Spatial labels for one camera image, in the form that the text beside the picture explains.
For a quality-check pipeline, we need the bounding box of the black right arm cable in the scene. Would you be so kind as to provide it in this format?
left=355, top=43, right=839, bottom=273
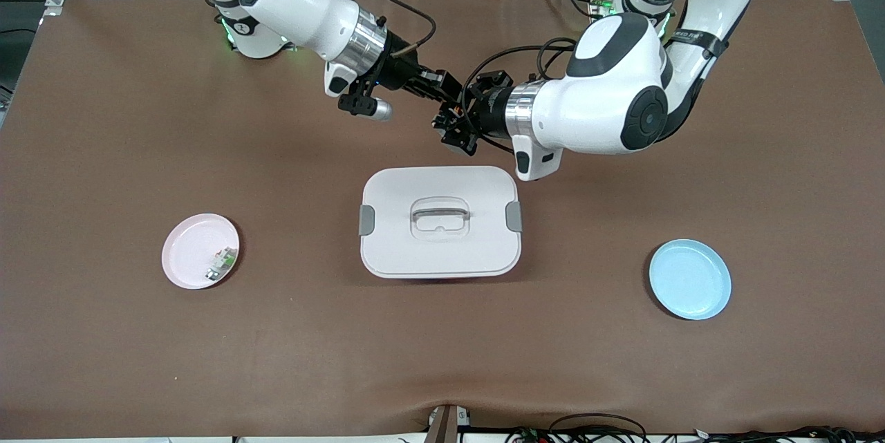
left=351, top=0, right=438, bottom=57

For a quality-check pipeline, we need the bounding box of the light blue round plate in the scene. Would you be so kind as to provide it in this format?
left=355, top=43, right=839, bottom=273
left=649, top=239, right=732, bottom=321

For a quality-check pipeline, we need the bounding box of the brown table mat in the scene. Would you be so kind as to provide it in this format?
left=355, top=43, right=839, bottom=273
left=0, top=0, right=885, bottom=440

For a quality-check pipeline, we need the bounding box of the black cable loop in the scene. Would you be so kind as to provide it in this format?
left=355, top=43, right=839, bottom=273
left=550, top=413, right=649, bottom=443

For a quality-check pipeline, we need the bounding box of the white lidded lunch box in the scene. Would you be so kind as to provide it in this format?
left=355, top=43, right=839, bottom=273
left=358, top=166, right=523, bottom=280

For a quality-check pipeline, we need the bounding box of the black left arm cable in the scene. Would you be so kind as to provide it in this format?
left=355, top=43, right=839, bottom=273
left=462, top=37, right=578, bottom=95

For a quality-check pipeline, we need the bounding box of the green push-button switch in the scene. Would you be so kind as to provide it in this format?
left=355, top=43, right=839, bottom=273
left=205, top=247, right=238, bottom=283

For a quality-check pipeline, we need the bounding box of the pink round plate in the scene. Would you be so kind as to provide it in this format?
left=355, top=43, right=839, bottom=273
left=161, top=214, right=241, bottom=290

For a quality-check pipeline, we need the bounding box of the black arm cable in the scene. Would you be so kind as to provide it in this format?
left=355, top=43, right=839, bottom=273
left=462, top=37, right=578, bottom=95
left=351, top=0, right=438, bottom=57

